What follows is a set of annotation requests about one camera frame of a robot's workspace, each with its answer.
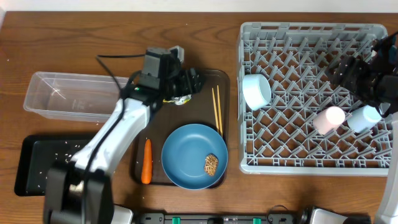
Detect green foil wrapper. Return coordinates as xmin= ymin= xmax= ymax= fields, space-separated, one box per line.
xmin=163 ymin=95 xmax=192 ymax=105

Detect light blue cup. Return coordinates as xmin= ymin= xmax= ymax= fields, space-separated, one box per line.
xmin=347 ymin=105 xmax=382 ymax=133

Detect pink cup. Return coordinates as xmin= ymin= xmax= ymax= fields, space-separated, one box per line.
xmin=313 ymin=106 xmax=345 ymax=135

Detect light blue bowl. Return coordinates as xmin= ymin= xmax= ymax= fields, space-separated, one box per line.
xmin=243 ymin=74 xmax=271 ymax=110

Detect white rice pile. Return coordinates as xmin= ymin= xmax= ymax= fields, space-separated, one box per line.
xmin=26 ymin=139 xmax=91 ymax=195

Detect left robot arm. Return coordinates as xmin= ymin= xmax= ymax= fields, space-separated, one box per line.
xmin=43 ymin=68 xmax=205 ymax=223

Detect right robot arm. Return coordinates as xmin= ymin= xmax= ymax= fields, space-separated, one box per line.
xmin=326 ymin=32 xmax=397 ymax=223

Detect grey dishwasher rack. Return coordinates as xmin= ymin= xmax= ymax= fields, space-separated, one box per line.
xmin=237 ymin=22 xmax=393 ymax=176

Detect black waste tray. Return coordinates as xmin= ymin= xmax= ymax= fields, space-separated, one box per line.
xmin=14 ymin=133 xmax=94 ymax=197

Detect dark brown serving tray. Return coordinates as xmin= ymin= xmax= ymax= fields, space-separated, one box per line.
xmin=130 ymin=70 xmax=230 ymax=189

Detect right wooden chopstick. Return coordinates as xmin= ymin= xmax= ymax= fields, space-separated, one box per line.
xmin=217 ymin=85 xmax=223 ymax=137

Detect blue plate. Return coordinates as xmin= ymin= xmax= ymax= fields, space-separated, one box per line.
xmin=161 ymin=124 xmax=228 ymax=190

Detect brown mushroom piece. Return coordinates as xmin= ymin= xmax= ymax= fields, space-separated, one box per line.
xmin=204 ymin=154 xmax=218 ymax=176

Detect orange carrot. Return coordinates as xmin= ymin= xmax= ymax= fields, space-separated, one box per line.
xmin=141 ymin=139 xmax=153 ymax=184

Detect clear plastic bin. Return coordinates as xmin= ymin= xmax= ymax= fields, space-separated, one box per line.
xmin=24 ymin=72 xmax=119 ymax=123

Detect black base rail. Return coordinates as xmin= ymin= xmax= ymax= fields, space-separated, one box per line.
xmin=132 ymin=213 xmax=309 ymax=224

